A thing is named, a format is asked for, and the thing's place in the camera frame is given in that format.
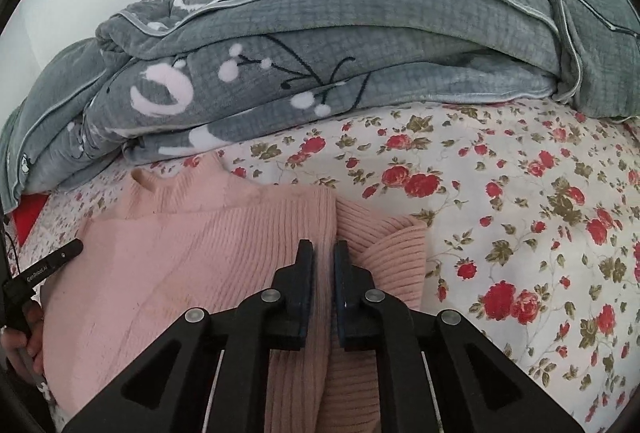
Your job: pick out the floral bed sheet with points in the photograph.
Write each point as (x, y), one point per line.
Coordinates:
(500, 238)

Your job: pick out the grey floral blanket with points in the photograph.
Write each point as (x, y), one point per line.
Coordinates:
(350, 38)

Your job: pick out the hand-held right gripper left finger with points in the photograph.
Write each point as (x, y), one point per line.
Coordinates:
(306, 293)

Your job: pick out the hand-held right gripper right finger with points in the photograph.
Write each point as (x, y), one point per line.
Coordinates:
(341, 293)

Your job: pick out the red pillow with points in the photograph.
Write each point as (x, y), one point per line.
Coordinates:
(27, 218)

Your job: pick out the pink knit sweater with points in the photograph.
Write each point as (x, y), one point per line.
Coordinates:
(200, 253)

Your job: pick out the person's left hand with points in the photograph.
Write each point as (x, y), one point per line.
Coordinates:
(15, 348)

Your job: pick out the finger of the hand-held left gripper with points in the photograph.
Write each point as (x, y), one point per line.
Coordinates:
(67, 253)

